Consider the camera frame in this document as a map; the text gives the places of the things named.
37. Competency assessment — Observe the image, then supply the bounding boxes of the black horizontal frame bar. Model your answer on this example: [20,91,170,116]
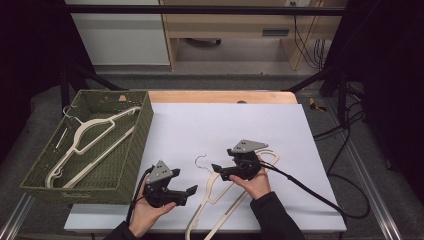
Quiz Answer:
[64,4,349,16]

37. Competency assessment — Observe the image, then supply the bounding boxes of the black floor cables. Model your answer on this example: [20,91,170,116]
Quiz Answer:
[312,98,367,176]

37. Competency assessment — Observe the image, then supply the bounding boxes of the green woven basket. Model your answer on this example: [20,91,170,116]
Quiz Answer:
[19,89,155,205]

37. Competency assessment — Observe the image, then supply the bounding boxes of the black curtain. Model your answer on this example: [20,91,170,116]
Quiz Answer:
[318,0,424,204]
[0,0,96,161]

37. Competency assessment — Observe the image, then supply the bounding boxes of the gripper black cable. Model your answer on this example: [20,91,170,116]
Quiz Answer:
[125,165,156,225]
[259,161,372,222]

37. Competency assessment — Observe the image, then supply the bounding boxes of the light wooden desk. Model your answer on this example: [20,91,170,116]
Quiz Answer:
[159,0,349,73]

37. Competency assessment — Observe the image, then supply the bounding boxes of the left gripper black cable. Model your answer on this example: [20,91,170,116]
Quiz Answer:
[125,165,156,225]

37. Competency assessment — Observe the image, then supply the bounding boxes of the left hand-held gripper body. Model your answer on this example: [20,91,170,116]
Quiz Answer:
[143,160,188,209]

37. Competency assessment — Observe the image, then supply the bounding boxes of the black frame stand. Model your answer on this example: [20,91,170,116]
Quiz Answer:
[282,63,350,125]
[59,62,129,113]

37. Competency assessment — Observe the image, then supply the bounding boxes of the yellow and black floor object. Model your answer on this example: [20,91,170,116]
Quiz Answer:
[307,97,328,113]

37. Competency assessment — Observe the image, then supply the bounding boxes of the beige clothes hanger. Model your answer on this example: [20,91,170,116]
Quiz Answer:
[44,104,143,190]
[184,149,281,240]

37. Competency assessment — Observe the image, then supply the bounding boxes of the person's left hand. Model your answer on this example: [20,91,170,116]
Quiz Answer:
[128,181,178,238]

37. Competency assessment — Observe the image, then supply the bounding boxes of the white cabinet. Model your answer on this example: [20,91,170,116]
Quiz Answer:
[64,0,171,66]

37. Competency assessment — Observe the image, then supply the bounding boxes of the person's right hand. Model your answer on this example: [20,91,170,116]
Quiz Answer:
[229,164,272,201]

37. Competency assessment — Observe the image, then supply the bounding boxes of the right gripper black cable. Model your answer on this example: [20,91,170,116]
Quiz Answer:
[259,161,372,222]

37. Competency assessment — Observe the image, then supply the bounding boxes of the black cables under desk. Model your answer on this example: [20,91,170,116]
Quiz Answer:
[291,15,332,72]

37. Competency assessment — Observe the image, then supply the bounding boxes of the grey chair base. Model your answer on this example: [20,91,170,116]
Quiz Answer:
[182,37,223,48]

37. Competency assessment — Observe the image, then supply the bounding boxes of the white table sheet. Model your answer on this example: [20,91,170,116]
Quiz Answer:
[63,102,348,233]

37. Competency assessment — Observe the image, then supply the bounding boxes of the aluminium rail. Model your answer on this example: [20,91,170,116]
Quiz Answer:
[0,193,36,240]
[323,99,405,240]

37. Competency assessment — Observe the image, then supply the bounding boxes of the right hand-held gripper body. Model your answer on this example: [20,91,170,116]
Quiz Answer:
[230,139,270,182]

